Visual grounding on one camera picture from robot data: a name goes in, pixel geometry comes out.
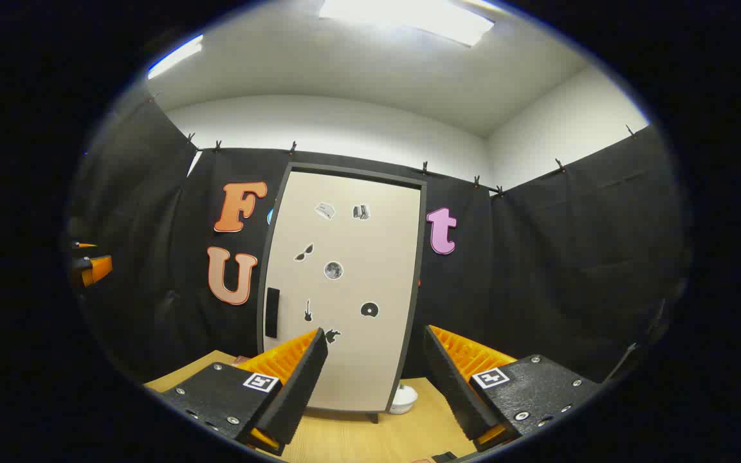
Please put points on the dark grey cabinet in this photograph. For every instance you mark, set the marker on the dark grey cabinet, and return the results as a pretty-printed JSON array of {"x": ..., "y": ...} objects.
[{"x": 351, "y": 170}]

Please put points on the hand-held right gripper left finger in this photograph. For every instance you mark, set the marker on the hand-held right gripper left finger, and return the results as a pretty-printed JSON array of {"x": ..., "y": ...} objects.
[{"x": 300, "y": 392}]

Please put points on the large ceiling light panel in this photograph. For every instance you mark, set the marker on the large ceiling light panel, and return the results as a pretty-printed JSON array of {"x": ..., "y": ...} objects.
[{"x": 409, "y": 18}]

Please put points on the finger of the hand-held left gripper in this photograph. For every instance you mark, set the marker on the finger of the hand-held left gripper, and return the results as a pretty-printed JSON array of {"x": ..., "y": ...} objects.
[
  {"x": 97, "y": 269},
  {"x": 85, "y": 245}
]

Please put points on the white round lidded pot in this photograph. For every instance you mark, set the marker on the white round lidded pot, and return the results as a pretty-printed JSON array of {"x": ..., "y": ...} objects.
[{"x": 404, "y": 400}]

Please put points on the row of cloth clips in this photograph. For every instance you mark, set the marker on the row of cloth clips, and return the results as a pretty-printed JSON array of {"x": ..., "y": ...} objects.
[{"x": 424, "y": 168}]

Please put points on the small ceiling light panel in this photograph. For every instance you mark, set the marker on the small ceiling light panel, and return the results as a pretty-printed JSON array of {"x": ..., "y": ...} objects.
[{"x": 176, "y": 56}]

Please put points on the grey metal stand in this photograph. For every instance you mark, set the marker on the grey metal stand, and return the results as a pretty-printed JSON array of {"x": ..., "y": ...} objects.
[{"x": 624, "y": 359}]

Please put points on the black backdrop cloth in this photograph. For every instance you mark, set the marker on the black backdrop cloth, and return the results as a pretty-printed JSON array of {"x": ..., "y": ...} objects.
[{"x": 538, "y": 270}]

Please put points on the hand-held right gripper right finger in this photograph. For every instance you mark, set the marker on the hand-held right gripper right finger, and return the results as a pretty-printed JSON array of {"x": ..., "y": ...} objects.
[{"x": 451, "y": 386}]

